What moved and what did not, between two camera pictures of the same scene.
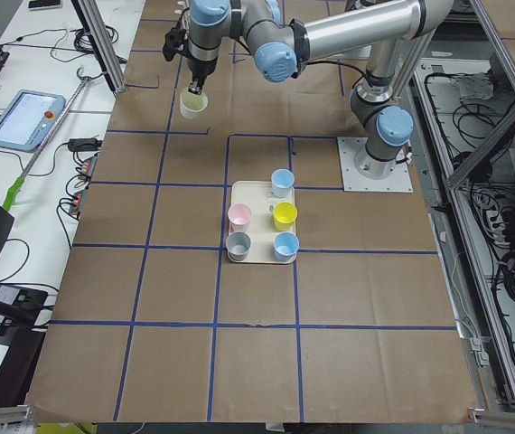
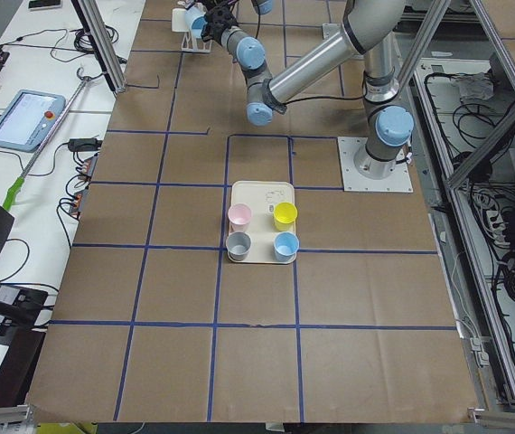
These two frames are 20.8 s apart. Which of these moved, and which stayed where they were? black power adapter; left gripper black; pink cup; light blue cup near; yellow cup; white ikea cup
Moved: left gripper black; white ikea cup
Stayed: yellow cup; black power adapter; pink cup; light blue cup near
